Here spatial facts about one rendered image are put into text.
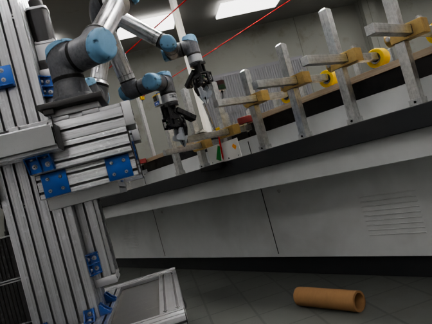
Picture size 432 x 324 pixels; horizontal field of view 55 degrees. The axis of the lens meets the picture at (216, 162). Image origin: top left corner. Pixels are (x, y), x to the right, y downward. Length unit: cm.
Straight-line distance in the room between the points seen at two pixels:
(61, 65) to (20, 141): 33
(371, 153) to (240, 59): 780
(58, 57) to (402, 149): 127
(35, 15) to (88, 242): 97
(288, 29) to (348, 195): 802
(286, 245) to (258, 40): 756
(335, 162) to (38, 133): 113
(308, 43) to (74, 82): 857
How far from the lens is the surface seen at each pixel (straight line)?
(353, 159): 174
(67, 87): 159
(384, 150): 167
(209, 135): 206
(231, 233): 268
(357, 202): 202
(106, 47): 157
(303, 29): 997
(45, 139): 145
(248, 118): 223
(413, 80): 158
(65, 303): 180
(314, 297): 184
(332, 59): 160
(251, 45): 951
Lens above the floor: 66
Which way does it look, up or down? 1 degrees up
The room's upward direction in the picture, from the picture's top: 15 degrees counter-clockwise
